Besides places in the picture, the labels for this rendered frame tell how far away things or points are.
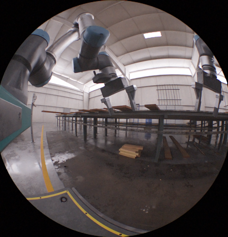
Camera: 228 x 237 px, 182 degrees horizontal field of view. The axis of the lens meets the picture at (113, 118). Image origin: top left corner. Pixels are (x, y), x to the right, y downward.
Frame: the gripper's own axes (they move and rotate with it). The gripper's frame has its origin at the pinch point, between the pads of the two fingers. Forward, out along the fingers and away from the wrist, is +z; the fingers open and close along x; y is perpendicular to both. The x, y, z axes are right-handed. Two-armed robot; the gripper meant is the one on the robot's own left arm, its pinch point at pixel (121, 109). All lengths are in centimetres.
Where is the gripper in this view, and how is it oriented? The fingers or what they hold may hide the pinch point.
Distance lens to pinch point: 34.0
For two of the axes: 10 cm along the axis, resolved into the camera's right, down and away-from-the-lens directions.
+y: 6.0, -3.7, 7.1
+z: 3.3, 9.2, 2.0
